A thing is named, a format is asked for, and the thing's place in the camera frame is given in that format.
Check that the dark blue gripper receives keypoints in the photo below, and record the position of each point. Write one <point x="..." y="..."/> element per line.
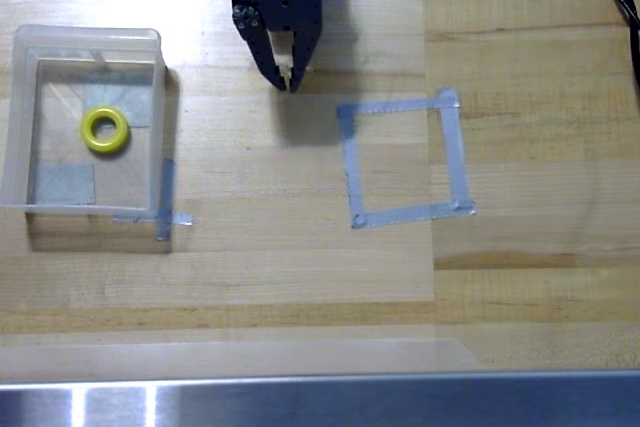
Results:
<point x="286" y="11"/>

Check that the clear plastic container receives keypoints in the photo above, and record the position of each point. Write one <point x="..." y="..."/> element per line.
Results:
<point x="20" y="117"/>

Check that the grey tape patch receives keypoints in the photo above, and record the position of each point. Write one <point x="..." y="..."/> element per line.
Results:
<point x="65" y="184"/>

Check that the brushed metal bar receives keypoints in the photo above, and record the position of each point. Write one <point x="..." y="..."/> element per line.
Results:
<point x="350" y="402"/>

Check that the grey duct tape strip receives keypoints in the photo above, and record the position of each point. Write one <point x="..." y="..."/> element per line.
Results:
<point x="390" y="107"/>
<point x="352" y="167"/>
<point x="182" y="219"/>
<point x="410" y="214"/>
<point x="455" y="157"/>
<point x="166" y="197"/>

